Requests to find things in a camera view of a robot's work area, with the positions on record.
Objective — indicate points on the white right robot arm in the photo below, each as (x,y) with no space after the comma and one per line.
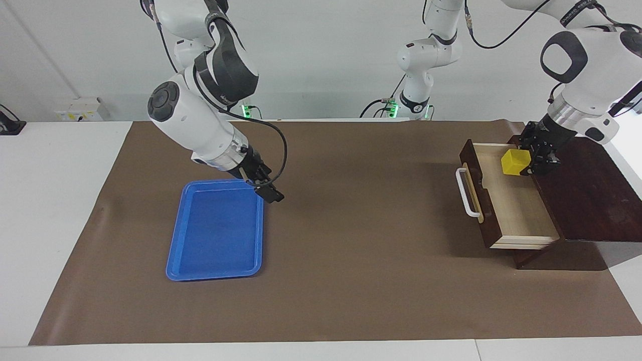
(200,115)

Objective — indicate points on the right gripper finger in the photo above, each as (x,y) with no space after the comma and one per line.
(273,188)
(265,193)

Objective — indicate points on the white wall socket box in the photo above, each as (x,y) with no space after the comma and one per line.
(83,110)

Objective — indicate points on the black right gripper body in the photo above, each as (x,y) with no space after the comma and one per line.
(251,165)

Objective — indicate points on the black table clamp mount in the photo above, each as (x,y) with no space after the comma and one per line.
(10,125)

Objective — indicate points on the black camera stand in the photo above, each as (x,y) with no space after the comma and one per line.
(627,100)

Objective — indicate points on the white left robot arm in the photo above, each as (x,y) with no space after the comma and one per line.
(592,65)

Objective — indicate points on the blue plastic tray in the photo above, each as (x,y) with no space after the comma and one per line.
(215,230)

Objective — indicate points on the yellow cube block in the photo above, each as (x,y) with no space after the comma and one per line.
(514,163)

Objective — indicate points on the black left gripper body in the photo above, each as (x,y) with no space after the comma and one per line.
(554,133)

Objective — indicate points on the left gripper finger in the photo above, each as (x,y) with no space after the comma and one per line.
(528,136)
(545,160)

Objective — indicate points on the dark brown wooden cabinet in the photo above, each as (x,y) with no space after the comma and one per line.
(597,200)

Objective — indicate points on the brown table mat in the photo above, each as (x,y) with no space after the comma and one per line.
(351,276)

